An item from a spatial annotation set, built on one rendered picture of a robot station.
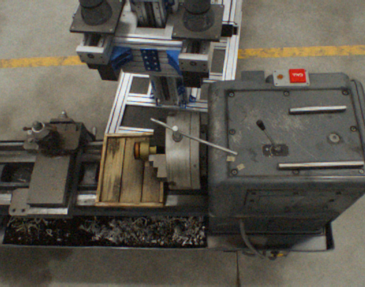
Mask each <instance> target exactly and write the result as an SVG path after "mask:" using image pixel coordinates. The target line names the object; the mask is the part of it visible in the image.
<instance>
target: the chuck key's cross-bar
mask: <svg viewBox="0 0 365 287"><path fill-rule="evenodd" d="M150 120H151V121H153V122H155V123H157V124H160V125H161V126H164V127H165V128H168V129H170V130H172V128H173V127H172V126H169V125H167V124H165V123H163V122H161V121H158V120H156V119H154V118H151V119H150ZM178 134H180V135H183V136H185V137H187V138H190V139H192V140H195V141H198V142H200V143H202V144H205V145H208V146H210V147H213V148H216V149H218V150H221V151H224V152H227V153H229V154H232V155H235V156H238V155H239V153H237V152H234V151H231V150H229V149H226V148H223V147H221V146H218V145H215V144H213V143H210V142H207V141H204V140H203V139H200V138H197V137H194V136H192V135H188V134H186V133H184V132H182V131H179V132H178Z"/></svg>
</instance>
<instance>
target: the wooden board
mask: <svg viewBox="0 0 365 287"><path fill-rule="evenodd" d="M150 135H154V134H153V133H105V136H104V140H103V150H102V155H101V156H102V158H101V161H100V172H99V181H98V189H97V194H96V204H95V206H97V207H98V208H119V207H120V208H141V207H142V208H164V197H165V182H159V181H158V177H157V176H158V173H157V172H155V171H154V169H153V166H150V164H149V161H148V162H147V161H142V160H135V158H134V154H133V147H134V143H135V142H137V141H140V142H141V141H148V140H149V139H148V138H149V137H150ZM135 138H136V139H135ZM137 138H138V139H137ZM111 139H112V140H111ZM130 139H131V140H130ZM144 139H145V140H144ZM113 140H114V141H113ZM127 140H128V141H127ZM109 144H110V145H109ZM107 151H108V154H107ZM115 151H116V152H115ZM123 153H124V154H123ZM122 155H123V156H122ZM152 170H153V171H152ZM146 172H147V173H146ZM148 172H149V173H148ZM155 173H156V174H155ZM148 174H149V175H148ZM150 175H151V176H150ZM150 179H152V180H150ZM158 182H159V183H158ZM142 183H143V184H142ZM141 184H142V185H141ZM114 185H116V186H114ZM119 185H120V186H119ZM149 185H150V186H149ZM117 186H119V187H117ZM124 189H125V190H124ZM159 189H160V190H159ZM115 190H117V191H115ZM123 190H124V191H123ZM117 193H118V194H117ZM120 193H121V194H120ZM115 194H117V195H115ZM152 194H153V195H152ZM98 195H99V197H98ZM158 195H159V196H158ZM150 196H151V197H152V198H151V200H150ZM102 197H103V198H102ZM106 197H107V198H106ZM101 198H102V199H101ZM140 198H141V199H140ZM158 198H159V200H158ZM126 199H127V200H126ZM105 200H108V202H106V201H105ZM110 200H111V201H110ZM116 200H117V202H116ZM119 200H120V201H119ZM129 201H130V202H129ZM157 201H158V202H157ZM107 203H108V204H107Z"/></svg>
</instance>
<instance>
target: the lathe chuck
mask: <svg viewBox="0 0 365 287"><path fill-rule="evenodd" d="M191 112H192V111H171V112H169V114H174V113H175V114H176V116H174V117H170V116H168V117H167V125H169V126H172V127H173V126H178V127H179V130H180V131H182V132H184V133H186V134H188V135H190V127H191ZM165 163H166V172H167V181H168V182H171V180H174V182H176V184H175V185H173V186H172V184H169V188H170V189H192V185H191V164H190V138H187V137H185V136H183V135H182V139H181V140H180V141H175V140H174V132H173V131H172V130H170V129H168V128H166V134H165Z"/></svg>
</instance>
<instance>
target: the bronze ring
mask: <svg viewBox="0 0 365 287"><path fill-rule="evenodd" d="M133 154H134V158H135V160H142V161H149V156H150V155H151V154H159V146H150V144H149V140H148V141H141V142H140V141H137V142H135V143H134V147H133Z"/></svg>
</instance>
